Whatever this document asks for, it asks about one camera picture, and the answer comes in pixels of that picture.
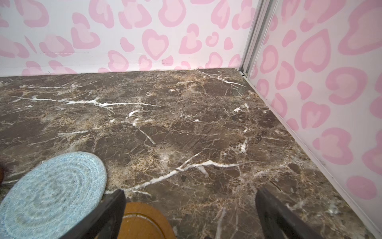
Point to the light blue woven coaster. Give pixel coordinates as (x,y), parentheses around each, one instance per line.
(53,197)

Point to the brown wooden saucer coaster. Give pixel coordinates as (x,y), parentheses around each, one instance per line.
(142,221)

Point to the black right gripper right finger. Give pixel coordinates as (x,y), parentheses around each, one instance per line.
(277,221)

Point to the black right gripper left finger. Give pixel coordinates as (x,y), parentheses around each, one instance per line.
(103,222)

